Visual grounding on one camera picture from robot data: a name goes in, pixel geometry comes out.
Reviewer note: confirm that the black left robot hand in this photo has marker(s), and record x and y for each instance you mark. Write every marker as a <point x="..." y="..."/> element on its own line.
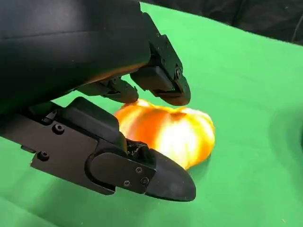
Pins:
<point x="59" y="47"/>

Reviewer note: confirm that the green table cloth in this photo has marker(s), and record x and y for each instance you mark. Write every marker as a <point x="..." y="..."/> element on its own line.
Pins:
<point x="236" y="82"/>

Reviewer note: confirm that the black curtain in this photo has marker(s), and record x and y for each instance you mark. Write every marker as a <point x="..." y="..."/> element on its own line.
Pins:
<point x="225" y="11"/>

